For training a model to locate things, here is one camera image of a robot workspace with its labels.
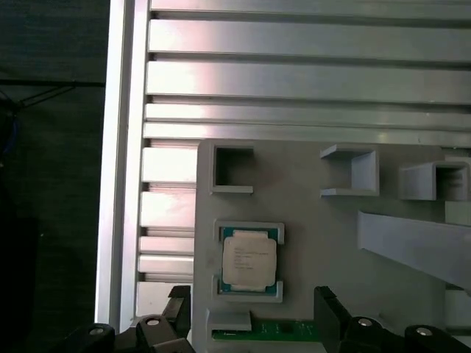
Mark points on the grey parts rack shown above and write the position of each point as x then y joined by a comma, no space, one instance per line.
324,239

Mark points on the CPU with silver top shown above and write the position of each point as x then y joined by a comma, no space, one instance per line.
248,261

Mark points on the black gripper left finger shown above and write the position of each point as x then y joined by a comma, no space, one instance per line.
180,312

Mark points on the green RAM stick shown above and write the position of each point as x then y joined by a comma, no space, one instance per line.
265,329

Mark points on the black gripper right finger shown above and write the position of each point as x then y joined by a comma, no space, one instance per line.
331,320

